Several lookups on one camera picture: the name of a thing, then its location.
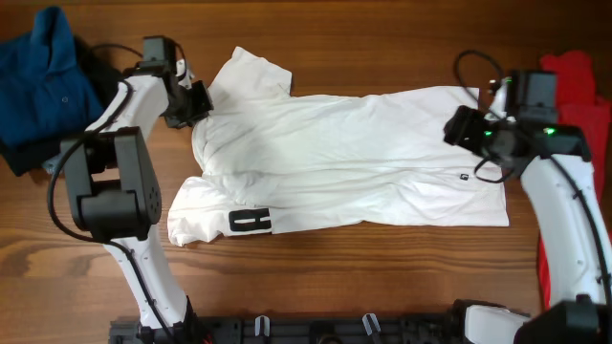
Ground white printed t-shirt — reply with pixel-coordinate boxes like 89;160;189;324
167;48;509;246

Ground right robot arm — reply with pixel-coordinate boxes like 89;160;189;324
444;72;611;343

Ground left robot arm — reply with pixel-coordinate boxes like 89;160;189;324
47;35;214;343

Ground black folded shirt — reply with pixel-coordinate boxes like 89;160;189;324
1;36;121;177

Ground red t-shirt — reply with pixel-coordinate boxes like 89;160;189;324
535;50;612;312

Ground blue folded polo shirt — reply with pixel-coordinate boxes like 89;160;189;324
1;7;104;148

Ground grey folded shirt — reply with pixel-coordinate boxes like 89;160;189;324
41;154;61;175

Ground right black cable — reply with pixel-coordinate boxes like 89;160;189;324
452;49;612;307

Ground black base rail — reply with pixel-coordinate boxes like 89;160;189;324
108;312;536;344

